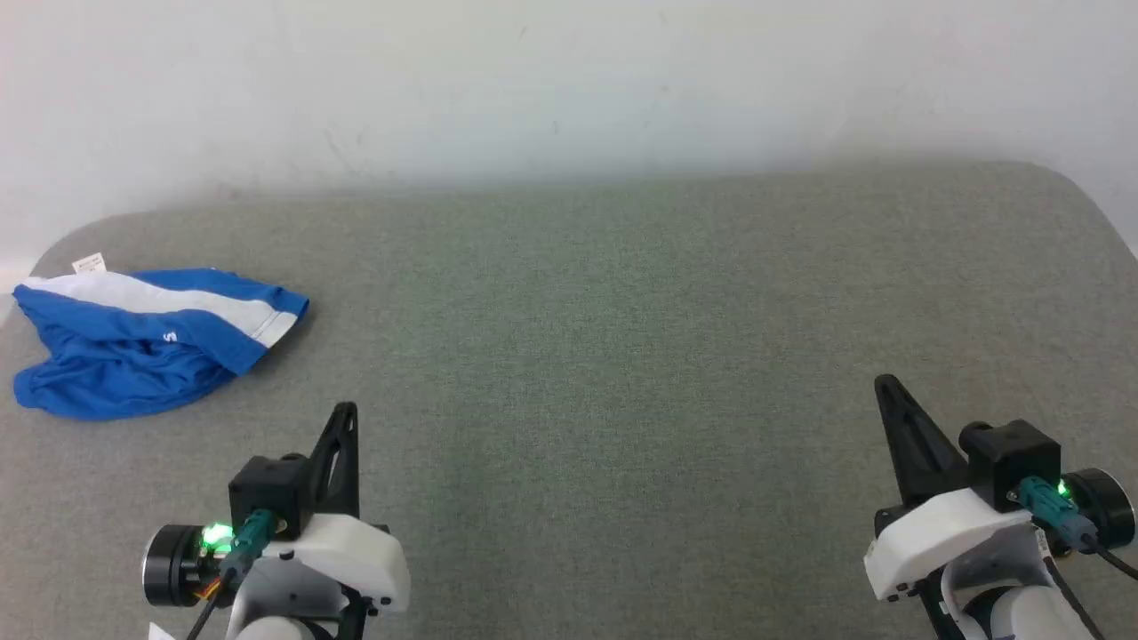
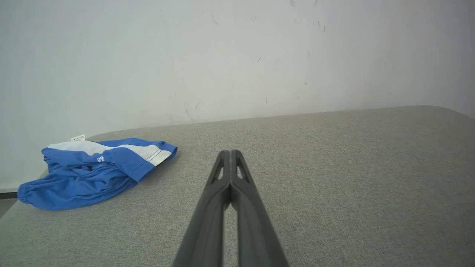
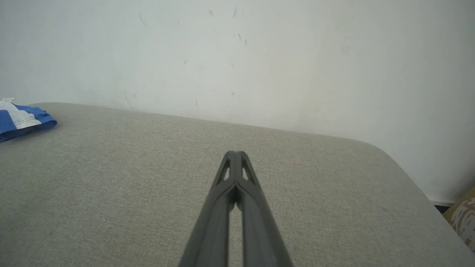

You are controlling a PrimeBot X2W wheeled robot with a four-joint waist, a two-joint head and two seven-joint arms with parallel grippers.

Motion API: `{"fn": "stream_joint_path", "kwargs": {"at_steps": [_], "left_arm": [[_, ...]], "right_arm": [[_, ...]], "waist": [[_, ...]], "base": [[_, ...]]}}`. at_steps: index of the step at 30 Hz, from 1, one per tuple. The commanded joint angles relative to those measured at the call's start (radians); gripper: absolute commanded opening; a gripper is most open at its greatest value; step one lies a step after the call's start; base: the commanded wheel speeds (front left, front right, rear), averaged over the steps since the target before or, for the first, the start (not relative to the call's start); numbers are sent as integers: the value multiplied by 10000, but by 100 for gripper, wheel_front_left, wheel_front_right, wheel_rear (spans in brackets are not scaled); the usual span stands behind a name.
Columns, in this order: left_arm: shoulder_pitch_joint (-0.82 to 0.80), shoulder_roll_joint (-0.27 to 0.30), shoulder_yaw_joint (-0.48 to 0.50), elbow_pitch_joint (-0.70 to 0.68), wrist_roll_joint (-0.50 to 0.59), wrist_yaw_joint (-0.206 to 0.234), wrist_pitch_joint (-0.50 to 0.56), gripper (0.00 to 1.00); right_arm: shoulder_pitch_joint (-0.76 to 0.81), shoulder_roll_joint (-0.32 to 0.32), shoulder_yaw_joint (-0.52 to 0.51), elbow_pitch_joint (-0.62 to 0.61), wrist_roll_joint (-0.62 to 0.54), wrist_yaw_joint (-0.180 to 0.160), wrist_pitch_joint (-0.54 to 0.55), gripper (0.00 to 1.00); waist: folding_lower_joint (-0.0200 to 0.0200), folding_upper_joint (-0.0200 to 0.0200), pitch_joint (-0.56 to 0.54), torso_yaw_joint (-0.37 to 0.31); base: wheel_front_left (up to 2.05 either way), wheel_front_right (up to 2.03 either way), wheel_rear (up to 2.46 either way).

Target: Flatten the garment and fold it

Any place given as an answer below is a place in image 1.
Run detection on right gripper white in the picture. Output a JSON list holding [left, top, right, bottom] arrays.
[[863, 374, 1039, 603]]

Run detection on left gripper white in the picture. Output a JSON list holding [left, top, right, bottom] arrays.
[[256, 402, 411, 617]]

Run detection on blue shorts with white stripe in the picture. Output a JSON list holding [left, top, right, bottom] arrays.
[[11, 253, 310, 421]]

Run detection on grey fabric sofa cushion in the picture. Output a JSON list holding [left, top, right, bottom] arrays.
[[0, 160, 1138, 640]]

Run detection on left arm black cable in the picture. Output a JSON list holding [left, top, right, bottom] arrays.
[[185, 509, 278, 640]]

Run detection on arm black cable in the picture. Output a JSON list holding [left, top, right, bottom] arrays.
[[1016, 476, 1138, 583], [185, 509, 278, 640]]

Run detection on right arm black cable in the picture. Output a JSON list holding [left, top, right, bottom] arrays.
[[1016, 476, 1138, 583]]

